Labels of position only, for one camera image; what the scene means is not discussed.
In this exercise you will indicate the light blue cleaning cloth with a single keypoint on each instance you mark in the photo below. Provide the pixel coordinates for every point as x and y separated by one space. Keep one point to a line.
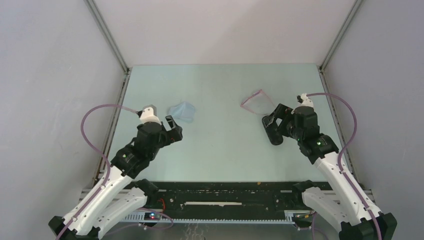
183 111

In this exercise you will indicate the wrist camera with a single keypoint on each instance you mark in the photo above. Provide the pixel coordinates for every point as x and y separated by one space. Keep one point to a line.
148 115
304 101

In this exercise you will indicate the pink transparent sunglasses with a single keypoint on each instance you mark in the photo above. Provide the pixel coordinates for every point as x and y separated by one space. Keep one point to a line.
258 103

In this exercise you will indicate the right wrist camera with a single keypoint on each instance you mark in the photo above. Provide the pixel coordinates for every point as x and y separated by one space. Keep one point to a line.
304 101

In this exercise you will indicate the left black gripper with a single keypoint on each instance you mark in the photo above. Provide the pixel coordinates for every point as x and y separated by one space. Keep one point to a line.
173 135

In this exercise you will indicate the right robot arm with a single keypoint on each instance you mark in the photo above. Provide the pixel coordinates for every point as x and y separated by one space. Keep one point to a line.
355 216

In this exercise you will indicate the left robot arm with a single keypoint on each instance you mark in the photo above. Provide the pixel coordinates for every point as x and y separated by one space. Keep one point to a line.
117 194

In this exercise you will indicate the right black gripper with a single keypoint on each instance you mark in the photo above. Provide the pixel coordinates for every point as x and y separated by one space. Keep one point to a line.
282 112

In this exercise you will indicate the grey cable duct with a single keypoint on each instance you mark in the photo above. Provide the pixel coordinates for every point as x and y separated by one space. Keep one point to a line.
139 217

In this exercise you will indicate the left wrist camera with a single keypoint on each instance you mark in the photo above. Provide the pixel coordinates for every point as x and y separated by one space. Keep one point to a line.
148 115

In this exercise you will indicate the black glasses case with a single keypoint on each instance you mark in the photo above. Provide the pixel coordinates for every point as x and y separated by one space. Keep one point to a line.
271 130

